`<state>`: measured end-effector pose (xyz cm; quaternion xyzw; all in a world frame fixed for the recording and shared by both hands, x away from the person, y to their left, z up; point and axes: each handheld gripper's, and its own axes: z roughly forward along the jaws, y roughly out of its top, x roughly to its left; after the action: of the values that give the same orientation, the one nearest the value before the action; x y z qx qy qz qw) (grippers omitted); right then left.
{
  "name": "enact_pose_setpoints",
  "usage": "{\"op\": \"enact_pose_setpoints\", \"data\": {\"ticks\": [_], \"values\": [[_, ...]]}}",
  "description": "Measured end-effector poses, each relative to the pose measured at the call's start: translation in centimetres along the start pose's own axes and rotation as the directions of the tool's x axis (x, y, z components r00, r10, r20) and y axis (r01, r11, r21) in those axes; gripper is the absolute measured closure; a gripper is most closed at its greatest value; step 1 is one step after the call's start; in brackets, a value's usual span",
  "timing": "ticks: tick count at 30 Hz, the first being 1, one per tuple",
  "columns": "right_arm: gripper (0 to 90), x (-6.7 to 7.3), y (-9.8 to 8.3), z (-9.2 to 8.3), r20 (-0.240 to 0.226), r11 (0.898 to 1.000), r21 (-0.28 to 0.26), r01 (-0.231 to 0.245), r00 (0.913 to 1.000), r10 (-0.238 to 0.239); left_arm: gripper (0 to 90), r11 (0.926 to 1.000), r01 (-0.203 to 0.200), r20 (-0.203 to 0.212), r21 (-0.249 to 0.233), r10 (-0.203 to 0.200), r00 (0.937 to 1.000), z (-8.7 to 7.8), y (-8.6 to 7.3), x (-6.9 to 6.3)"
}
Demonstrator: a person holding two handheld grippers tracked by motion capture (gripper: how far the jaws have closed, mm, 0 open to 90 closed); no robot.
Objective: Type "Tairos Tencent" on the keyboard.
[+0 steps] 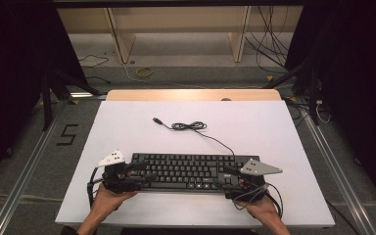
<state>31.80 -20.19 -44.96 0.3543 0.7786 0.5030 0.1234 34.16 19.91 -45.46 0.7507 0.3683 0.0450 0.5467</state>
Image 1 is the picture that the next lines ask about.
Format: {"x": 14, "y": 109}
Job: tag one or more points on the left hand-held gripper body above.
{"x": 119, "y": 182}

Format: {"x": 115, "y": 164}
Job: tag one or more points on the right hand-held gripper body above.
{"x": 248, "y": 189}

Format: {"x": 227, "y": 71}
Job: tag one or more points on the black keyboard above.
{"x": 182, "y": 171}

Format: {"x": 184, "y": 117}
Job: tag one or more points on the person's left hand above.
{"x": 109, "y": 200}

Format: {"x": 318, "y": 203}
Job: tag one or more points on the person's right hand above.
{"x": 261, "y": 209}

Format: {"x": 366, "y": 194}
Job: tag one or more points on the white board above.
{"x": 163, "y": 114}

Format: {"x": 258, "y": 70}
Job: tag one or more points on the wooden table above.
{"x": 192, "y": 94}

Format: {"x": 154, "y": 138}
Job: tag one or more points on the short silver metal bar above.
{"x": 88, "y": 95}

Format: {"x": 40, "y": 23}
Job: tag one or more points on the black metal stand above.
{"x": 312, "y": 98}
{"x": 47, "y": 104}

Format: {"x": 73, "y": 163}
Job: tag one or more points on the dark curtain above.
{"x": 359, "y": 81}
{"x": 13, "y": 81}

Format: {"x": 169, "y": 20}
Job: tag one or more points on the light wooden shelf unit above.
{"x": 182, "y": 19}

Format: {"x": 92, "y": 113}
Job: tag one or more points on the metal floor rail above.
{"x": 23, "y": 178}
{"x": 339, "y": 178}

